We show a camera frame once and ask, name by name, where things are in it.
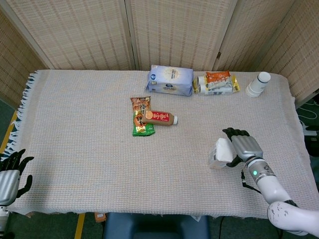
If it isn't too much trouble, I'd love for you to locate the black floor device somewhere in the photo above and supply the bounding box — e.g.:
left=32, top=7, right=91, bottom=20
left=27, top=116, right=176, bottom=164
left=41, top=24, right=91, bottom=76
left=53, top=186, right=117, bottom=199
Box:
left=304, top=129, right=319, bottom=156

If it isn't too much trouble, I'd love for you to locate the white box with barcode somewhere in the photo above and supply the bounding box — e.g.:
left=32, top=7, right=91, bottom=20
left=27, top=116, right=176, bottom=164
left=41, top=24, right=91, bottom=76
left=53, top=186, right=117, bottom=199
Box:
left=208, top=137, right=236, bottom=170

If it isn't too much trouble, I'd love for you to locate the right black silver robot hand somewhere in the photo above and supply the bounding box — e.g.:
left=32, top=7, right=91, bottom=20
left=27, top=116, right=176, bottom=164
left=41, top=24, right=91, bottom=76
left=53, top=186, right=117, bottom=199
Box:
left=222, top=127, right=264, bottom=168

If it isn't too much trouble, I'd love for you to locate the brown milk tea bottle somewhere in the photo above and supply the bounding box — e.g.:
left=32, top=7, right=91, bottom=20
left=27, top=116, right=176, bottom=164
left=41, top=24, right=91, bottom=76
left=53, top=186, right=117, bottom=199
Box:
left=142, top=110, right=179, bottom=127

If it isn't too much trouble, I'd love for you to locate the white floor cable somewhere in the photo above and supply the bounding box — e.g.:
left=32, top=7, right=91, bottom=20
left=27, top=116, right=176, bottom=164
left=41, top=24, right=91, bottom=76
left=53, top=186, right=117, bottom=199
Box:
left=296, top=98, right=319, bottom=132

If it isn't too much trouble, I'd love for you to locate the orange white snack packet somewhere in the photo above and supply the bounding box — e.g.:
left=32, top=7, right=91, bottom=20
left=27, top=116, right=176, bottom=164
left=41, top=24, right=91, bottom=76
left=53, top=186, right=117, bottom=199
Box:
left=205, top=70, right=231, bottom=91

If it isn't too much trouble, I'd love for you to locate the orange yellow snack package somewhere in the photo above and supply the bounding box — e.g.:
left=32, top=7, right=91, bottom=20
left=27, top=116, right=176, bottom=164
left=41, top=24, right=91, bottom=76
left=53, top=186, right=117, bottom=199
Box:
left=193, top=74, right=241, bottom=96

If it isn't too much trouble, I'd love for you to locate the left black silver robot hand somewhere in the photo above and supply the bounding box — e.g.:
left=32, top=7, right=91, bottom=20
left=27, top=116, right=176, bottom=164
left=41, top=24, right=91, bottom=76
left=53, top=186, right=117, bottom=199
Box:
left=0, top=148, right=34, bottom=207

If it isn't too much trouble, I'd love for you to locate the beige woven tablecloth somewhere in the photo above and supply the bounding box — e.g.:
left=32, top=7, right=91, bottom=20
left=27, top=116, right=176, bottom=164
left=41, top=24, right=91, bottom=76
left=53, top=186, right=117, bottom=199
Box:
left=0, top=69, right=319, bottom=220

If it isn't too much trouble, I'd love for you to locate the woven folding screen panel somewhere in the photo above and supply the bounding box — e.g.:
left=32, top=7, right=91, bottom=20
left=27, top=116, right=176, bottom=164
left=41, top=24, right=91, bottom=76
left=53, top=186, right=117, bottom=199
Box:
left=0, top=0, right=137, bottom=71
left=0, top=7, right=54, bottom=105
left=256, top=0, right=319, bottom=108
left=213, top=0, right=297, bottom=73
left=124, top=0, right=239, bottom=72

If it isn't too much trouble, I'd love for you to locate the blue padded seat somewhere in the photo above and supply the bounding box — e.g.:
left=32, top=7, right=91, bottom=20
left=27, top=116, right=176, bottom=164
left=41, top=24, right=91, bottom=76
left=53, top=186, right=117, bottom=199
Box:
left=103, top=212, right=211, bottom=239

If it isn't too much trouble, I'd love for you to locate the white plastic bottle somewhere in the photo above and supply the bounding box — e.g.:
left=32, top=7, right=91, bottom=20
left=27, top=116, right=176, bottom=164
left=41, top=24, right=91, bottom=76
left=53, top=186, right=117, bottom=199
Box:
left=246, top=71, right=271, bottom=98

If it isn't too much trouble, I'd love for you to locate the green orange snack packet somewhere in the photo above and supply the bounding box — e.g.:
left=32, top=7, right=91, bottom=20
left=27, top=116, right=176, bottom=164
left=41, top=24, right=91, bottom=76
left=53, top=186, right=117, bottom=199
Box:
left=130, top=96, right=155, bottom=137

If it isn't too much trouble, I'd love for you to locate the blue soft tissue pack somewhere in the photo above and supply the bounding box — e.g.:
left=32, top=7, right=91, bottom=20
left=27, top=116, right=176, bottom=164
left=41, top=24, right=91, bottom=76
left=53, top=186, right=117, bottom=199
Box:
left=145, top=65, right=194, bottom=97

